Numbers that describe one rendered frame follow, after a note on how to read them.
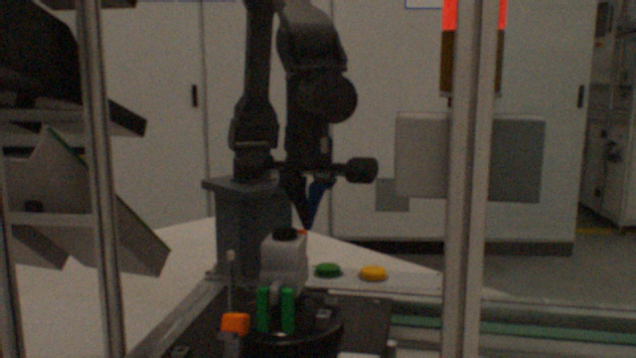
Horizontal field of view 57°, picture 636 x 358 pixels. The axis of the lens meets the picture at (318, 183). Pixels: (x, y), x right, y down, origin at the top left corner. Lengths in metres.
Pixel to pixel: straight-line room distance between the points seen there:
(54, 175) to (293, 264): 0.27
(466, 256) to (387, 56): 3.22
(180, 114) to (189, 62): 0.34
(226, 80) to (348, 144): 0.87
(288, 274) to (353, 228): 3.19
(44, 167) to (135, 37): 3.23
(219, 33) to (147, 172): 1.01
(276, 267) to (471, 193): 0.27
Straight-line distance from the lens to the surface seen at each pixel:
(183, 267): 1.26
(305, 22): 0.76
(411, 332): 0.79
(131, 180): 3.98
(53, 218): 0.73
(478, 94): 0.46
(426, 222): 3.86
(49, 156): 0.67
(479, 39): 0.47
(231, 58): 3.72
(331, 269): 0.89
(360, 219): 3.81
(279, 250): 0.65
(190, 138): 3.82
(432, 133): 0.49
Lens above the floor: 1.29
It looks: 12 degrees down
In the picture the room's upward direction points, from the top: straight up
